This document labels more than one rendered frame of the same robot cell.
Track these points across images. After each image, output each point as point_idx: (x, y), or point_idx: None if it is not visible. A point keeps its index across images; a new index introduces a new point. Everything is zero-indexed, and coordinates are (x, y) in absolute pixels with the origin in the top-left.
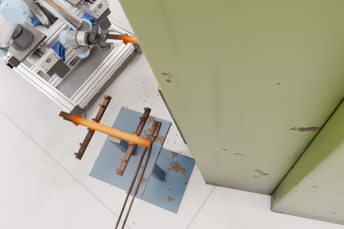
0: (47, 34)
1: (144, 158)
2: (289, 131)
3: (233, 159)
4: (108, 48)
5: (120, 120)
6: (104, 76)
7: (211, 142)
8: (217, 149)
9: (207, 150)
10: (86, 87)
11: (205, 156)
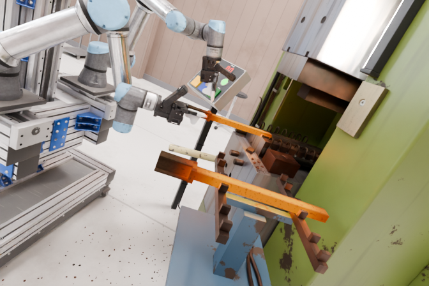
0: (32, 108)
1: (253, 283)
2: None
3: (375, 262)
4: (181, 120)
5: (186, 223)
6: (61, 207)
7: (394, 212)
8: (384, 231)
9: (367, 238)
10: (27, 218)
11: (341, 265)
